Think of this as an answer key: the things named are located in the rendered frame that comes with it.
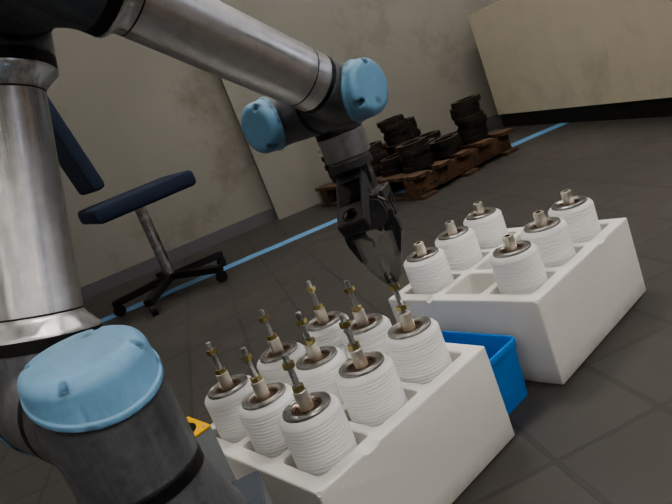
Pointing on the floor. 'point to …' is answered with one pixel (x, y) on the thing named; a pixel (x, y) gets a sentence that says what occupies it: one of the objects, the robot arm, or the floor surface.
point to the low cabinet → (576, 59)
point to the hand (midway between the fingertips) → (389, 277)
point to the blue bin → (509, 370)
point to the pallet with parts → (430, 152)
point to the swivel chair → (69, 158)
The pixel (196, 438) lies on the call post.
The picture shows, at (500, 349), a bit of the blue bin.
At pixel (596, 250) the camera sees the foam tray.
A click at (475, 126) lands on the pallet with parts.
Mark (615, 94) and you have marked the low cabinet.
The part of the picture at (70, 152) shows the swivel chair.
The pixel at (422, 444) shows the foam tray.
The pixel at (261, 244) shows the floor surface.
